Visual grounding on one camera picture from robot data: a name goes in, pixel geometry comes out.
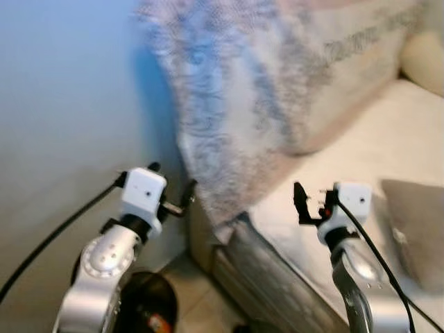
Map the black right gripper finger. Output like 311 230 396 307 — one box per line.
293 181 311 224

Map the white quilted mattress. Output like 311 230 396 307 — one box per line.
187 78 444 333

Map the grey pillow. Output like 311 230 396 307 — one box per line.
380 179 444 292

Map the cream bolster pillow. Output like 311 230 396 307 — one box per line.
400 31 444 96

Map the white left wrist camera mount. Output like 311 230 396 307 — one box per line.
119 167 168 240

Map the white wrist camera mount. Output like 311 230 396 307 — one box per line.
318 182 373 245
119 167 168 240

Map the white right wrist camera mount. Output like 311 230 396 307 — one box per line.
318 182 373 245

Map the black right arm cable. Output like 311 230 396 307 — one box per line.
334 198 444 333

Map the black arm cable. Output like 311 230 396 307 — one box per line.
334 198 444 333
0 173 129 304

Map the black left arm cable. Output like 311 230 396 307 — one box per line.
0 173 129 304

